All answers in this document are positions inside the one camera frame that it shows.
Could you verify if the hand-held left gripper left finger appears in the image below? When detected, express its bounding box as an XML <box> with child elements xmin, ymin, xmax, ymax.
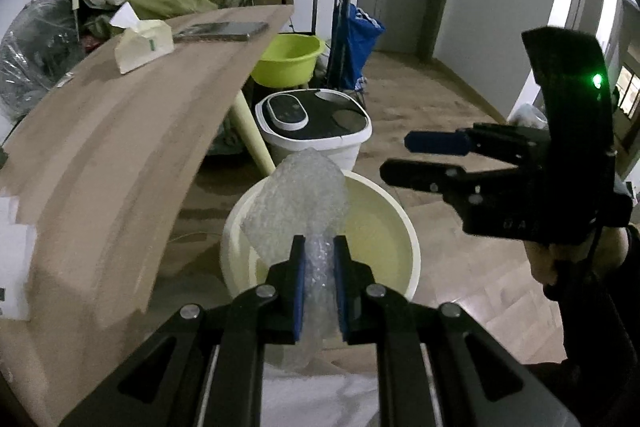
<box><xmin>60</xmin><ymin>234</ymin><xmax>307</xmax><ymax>427</ymax></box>

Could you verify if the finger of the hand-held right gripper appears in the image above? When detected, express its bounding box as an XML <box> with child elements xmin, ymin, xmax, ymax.
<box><xmin>380</xmin><ymin>159</ymin><xmax>471</xmax><ymax>194</ymax></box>
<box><xmin>404</xmin><ymin>129</ymin><xmax>476</xmax><ymax>156</ymax></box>

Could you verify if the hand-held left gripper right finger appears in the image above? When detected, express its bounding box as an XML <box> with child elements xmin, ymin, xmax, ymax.
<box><xmin>334</xmin><ymin>234</ymin><xmax>583</xmax><ymax>427</ymax></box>

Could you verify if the cream plastic bucket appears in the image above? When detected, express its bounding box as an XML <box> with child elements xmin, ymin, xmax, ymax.
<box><xmin>220</xmin><ymin>169</ymin><xmax>422</xmax><ymax>360</ymax></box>

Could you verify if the clear bubble wrap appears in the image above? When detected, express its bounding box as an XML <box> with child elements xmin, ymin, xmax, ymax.
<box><xmin>242</xmin><ymin>148</ymin><xmax>351</xmax><ymax>370</ymax></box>

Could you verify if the person's right forearm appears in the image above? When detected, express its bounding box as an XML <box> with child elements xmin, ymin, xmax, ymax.
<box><xmin>542</xmin><ymin>227</ymin><xmax>640</xmax><ymax>427</ymax></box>

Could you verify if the person's right hand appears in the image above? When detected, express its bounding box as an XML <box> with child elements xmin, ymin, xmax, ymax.
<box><xmin>524</xmin><ymin>227</ymin><xmax>632</xmax><ymax>290</ymax></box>

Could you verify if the white foot bath appliance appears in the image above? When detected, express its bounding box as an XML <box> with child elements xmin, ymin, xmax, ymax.
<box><xmin>255</xmin><ymin>89</ymin><xmax>373</xmax><ymax>172</ymax></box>

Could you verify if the white cloth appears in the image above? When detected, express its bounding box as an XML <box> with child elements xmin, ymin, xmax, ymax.
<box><xmin>260</xmin><ymin>357</ymin><xmax>381</xmax><ymax>427</ymax></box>

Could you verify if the window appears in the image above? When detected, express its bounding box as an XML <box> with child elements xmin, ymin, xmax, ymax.
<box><xmin>615</xmin><ymin>64</ymin><xmax>640</xmax><ymax>118</ymax></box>

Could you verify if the blue shopping trolley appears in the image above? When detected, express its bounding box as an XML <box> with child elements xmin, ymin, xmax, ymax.
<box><xmin>325</xmin><ymin>0</ymin><xmax>386</xmax><ymax>95</ymax></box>

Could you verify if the cream table leg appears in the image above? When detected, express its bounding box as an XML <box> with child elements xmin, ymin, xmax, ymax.
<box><xmin>232</xmin><ymin>89</ymin><xmax>277</xmax><ymax>175</ymax></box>

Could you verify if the lime green plastic basin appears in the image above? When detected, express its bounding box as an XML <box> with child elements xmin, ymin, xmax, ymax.
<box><xmin>248</xmin><ymin>33</ymin><xmax>326</xmax><ymax>88</ymax></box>

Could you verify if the smartphone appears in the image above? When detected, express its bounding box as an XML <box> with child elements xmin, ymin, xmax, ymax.
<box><xmin>172</xmin><ymin>21</ymin><xmax>271</xmax><ymax>42</ymax></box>

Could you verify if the white paper sheet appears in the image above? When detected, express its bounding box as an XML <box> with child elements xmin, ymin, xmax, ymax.
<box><xmin>0</xmin><ymin>194</ymin><xmax>38</xmax><ymax>320</ymax></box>

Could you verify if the cream tissue pack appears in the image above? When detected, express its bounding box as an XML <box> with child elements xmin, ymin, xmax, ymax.
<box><xmin>109</xmin><ymin>2</ymin><xmax>176</xmax><ymax>75</ymax></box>

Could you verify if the black metal chair frame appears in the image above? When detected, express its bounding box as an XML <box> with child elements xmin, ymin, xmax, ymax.
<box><xmin>225</xmin><ymin>0</ymin><xmax>321</xmax><ymax>35</ymax></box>

